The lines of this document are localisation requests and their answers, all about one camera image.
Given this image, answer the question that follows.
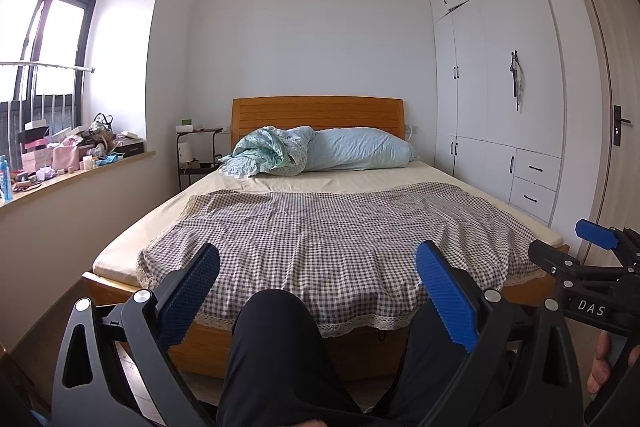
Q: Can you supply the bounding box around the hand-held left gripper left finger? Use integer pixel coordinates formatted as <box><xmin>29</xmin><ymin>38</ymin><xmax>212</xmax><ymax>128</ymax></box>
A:
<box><xmin>51</xmin><ymin>243</ymin><xmax>221</xmax><ymax>427</ymax></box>

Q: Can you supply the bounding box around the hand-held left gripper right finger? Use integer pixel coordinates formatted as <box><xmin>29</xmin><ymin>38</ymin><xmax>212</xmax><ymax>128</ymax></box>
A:
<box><xmin>410</xmin><ymin>241</ymin><xmax>583</xmax><ymax>427</ymax></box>

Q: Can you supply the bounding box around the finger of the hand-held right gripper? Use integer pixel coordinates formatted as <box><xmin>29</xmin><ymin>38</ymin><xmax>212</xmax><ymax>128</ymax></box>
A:
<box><xmin>528</xmin><ymin>239</ymin><xmax>588</xmax><ymax>280</ymax></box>
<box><xmin>575</xmin><ymin>219</ymin><xmax>640</xmax><ymax>265</ymax></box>

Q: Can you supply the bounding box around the person's right hand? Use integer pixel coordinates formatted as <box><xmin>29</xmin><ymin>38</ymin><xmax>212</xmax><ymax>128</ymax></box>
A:
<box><xmin>587</xmin><ymin>332</ymin><xmax>613</xmax><ymax>388</ymax></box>

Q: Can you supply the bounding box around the cream mattress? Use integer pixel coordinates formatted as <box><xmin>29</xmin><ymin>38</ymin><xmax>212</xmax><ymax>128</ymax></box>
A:
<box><xmin>92</xmin><ymin>159</ymin><xmax>563</xmax><ymax>278</ymax></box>

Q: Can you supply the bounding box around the person's right leg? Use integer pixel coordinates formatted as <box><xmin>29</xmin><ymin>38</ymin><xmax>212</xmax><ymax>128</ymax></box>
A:
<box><xmin>372</xmin><ymin>307</ymin><xmax>468</xmax><ymax>427</ymax></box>

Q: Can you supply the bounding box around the person's leg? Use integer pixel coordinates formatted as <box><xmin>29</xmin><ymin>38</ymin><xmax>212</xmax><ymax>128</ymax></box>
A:
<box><xmin>216</xmin><ymin>289</ymin><xmax>361</xmax><ymax>427</ymax></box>
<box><xmin>372</xmin><ymin>307</ymin><xmax>468</xmax><ymax>427</ymax></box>

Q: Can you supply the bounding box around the person's left leg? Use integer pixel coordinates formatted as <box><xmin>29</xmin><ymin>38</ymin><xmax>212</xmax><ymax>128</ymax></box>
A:
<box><xmin>216</xmin><ymin>289</ymin><xmax>361</xmax><ymax>427</ymax></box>

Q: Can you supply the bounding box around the checked blanket with lace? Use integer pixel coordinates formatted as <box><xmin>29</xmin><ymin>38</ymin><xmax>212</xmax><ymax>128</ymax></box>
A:
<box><xmin>136</xmin><ymin>183</ymin><xmax>548</xmax><ymax>339</ymax></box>

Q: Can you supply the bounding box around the dark brown box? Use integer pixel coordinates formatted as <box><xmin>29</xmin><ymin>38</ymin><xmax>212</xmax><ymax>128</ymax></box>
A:
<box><xmin>115</xmin><ymin>139</ymin><xmax>146</xmax><ymax>158</ymax></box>

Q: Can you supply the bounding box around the green floral quilt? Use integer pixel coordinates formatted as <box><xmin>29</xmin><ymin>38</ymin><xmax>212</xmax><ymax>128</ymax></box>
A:
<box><xmin>218</xmin><ymin>125</ymin><xmax>317</xmax><ymax>178</ymax></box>

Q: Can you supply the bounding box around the beige windowsill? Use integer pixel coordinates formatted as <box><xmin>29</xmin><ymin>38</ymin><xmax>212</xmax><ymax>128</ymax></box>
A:
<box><xmin>0</xmin><ymin>150</ymin><xmax>156</xmax><ymax>208</ymax></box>

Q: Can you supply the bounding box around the black metal side table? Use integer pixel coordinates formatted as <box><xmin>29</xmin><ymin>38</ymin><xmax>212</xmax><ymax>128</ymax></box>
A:
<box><xmin>176</xmin><ymin>128</ymin><xmax>224</xmax><ymax>192</ymax></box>

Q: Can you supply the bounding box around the light blue pillow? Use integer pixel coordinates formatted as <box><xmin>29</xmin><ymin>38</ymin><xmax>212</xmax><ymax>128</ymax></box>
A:
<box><xmin>302</xmin><ymin>127</ymin><xmax>420</xmax><ymax>172</ymax></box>

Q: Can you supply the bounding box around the beige door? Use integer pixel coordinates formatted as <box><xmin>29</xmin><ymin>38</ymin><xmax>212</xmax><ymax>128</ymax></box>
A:
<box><xmin>557</xmin><ymin>0</ymin><xmax>640</xmax><ymax>265</ymax></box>

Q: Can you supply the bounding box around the white built-in wardrobe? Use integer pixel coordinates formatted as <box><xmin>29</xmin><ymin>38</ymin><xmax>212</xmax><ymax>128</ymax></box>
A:
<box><xmin>427</xmin><ymin>0</ymin><xmax>568</xmax><ymax>228</ymax></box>

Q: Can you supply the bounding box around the pink bag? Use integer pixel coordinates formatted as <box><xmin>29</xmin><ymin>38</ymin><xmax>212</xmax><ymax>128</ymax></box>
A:
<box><xmin>52</xmin><ymin>146</ymin><xmax>81</xmax><ymax>172</ymax></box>

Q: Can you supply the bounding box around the blue bottle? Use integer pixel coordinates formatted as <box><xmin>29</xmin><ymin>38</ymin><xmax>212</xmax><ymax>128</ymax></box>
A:
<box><xmin>0</xmin><ymin>155</ymin><xmax>13</xmax><ymax>202</ymax></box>

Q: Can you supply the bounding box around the stack of gift boxes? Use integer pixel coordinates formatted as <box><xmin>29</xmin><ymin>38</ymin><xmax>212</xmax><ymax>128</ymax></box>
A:
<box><xmin>19</xmin><ymin>121</ymin><xmax>53</xmax><ymax>170</ymax></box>

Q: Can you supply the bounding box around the white metal window railing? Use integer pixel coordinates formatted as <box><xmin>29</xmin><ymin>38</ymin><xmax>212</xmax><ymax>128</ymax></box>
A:
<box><xmin>0</xmin><ymin>60</ymin><xmax>95</xmax><ymax>168</ymax></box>

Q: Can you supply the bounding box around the dark framed window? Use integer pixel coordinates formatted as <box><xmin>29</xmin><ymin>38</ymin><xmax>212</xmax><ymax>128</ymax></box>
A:
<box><xmin>0</xmin><ymin>0</ymin><xmax>97</xmax><ymax>158</ymax></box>

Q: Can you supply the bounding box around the black door handle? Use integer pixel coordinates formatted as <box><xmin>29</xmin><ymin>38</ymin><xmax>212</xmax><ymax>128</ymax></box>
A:
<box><xmin>612</xmin><ymin>105</ymin><xmax>632</xmax><ymax>149</ymax></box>

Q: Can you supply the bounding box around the black grey hanging strap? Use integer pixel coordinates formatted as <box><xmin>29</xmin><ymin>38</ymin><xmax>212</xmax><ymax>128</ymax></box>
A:
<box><xmin>509</xmin><ymin>50</ymin><xmax>526</xmax><ymax>112</ymax></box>

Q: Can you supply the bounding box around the wooden bed frame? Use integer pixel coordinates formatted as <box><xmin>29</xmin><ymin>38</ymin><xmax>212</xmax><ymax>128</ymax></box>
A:
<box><xmin>81</xmin><ymin>96</ymin><xmax>571</xmax><ymax>380</ymax></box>

